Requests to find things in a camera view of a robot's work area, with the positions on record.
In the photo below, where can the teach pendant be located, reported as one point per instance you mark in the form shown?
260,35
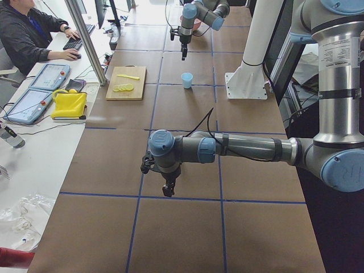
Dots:
29,107
50,77

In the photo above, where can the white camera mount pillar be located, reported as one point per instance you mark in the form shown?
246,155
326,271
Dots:
247,82

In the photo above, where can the aluminium frame post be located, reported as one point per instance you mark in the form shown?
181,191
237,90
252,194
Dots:
77,18

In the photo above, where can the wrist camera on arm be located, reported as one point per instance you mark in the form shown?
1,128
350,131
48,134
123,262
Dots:
174,31
149,164

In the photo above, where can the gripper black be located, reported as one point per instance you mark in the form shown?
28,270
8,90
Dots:
184,40
170,178

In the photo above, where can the teach pendant far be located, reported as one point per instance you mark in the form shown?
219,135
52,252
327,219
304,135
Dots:
50,77

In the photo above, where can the light blue cup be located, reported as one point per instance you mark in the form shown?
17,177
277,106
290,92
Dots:
187,80

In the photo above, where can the yellow plastic knife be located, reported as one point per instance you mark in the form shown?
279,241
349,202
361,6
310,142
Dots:
128,76

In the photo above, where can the computer mouse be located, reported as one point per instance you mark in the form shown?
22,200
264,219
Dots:
77,56

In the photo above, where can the pink bowl of ice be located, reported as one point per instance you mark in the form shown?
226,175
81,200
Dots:
197,24

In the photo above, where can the water bottle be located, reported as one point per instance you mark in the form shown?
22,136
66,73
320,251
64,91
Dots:
10,137

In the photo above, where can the yellow bag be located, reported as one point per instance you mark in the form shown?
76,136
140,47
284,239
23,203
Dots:
69,104

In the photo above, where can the teach pendant near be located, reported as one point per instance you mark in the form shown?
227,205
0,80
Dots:
29,107

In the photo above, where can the bamboo cutting board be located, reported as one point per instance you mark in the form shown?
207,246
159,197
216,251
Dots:
127,95

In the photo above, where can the clear plastic bag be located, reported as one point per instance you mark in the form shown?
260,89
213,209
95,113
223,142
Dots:
23,224

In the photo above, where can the seated person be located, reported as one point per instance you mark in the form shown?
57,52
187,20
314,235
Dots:
26,34

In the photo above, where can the person hand on mouse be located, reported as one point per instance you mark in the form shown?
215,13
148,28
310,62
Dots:
67,54

